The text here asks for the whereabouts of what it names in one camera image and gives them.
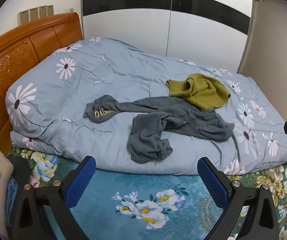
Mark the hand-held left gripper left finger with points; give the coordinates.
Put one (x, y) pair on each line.
(81, 182)

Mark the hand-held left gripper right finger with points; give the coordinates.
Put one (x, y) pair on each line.
(212, 182)

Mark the grey sweater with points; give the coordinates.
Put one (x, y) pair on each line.
(183, 120)

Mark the pile of folded clothes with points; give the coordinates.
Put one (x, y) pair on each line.
(3, 180)

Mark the teal floral bed sheet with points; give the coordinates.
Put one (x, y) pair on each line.
(133, 182)

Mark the dark cloth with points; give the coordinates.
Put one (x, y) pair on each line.
(21, 170)

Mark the blue knit cloth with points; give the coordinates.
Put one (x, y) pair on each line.
(12, 200)

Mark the olive green sweater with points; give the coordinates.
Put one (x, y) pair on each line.
(203, 92)

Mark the light blue floral duvet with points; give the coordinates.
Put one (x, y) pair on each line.
(83, 80)

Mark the orange wooden headboard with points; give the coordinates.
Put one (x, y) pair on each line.
(21, 52)

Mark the white wardrobe with black stripe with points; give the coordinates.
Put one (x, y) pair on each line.
(133, 35)

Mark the beige wall switch plate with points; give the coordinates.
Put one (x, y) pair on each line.
(23, 17)
(50, 10)
(34, 13)
(43, 11)

